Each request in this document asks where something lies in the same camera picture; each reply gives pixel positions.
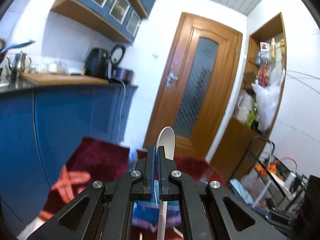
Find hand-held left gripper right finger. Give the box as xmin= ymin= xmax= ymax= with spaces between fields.
xmin=157 ymin=147 xmax=288 ymax=240

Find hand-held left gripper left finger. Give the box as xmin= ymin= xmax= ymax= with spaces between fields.
xmin=26 ymin=146 xmax=157 ymax=240

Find light blue plastic utensil holder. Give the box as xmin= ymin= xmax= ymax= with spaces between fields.
xmin=128 ymin=147 xmax=160 ymax=201

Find beige plastic spoon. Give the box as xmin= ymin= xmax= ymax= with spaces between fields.
xmin=156 ymin=127 xmax=176 ymax=240

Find blue cardboard packaging sleeve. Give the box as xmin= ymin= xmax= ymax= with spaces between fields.
xmin=132 ymin=200 xmax=182 ymax=230

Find red and pink printed blanket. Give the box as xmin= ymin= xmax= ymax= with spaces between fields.
xmin=37 ymin=137 xmax=230 ymax=240

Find light blue packet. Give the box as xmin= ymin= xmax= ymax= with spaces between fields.
xmin=230 ymin=179 xmax=254 ymax=203

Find wooden shelf unit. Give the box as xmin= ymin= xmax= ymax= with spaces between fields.
xmin=210 ymin=12 xmax=287 ymax=183

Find blue kitchen base cabinets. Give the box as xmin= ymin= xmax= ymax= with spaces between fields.
xmin=0 ymin=82 xmax=138 ymax=235

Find clear plastic pitcher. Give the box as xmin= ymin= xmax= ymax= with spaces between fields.
xmin=236 ymin=91 xmax=254 ymax=123

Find green bottle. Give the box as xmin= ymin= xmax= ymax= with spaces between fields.
xmin=246 ymin=102 xmax=259 ymax=128

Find black air fryer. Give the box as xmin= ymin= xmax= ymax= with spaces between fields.
xmin=84 ymin=47 xmax=112 ymax=79

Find white plastic bag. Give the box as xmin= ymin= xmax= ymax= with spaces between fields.
xmin=251 ymin=68 xmax=286 ymax=132

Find wooden door with glass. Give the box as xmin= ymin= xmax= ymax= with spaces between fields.
xmin=144 ymin=12 xmax=243 ymax=159

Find metal kettle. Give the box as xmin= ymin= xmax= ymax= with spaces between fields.
xmin=7 ymin=51 xmax=32 ymax=72

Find metal wok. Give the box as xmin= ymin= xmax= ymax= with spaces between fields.
xmin=0 ymin=39 xmax=35 ymax=63

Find white power cable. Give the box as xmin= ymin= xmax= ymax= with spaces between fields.
xmin=117 ymin=79 xmax=127 ymax=144

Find metal door handle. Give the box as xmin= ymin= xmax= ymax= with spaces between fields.
xmin=166 ymin=72 xmax=178 ymax=88

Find black wire rack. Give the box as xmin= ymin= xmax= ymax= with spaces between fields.
xmin=231 ymin=140 xmax=320 ymax=230

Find red cable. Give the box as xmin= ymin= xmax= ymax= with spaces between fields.
xmin=269 ymin=157 xmax=298 ymax=170

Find blue wall cabinet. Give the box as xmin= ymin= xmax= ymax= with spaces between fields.
xmin=51 ymin=0 xmax=160 ymax=43

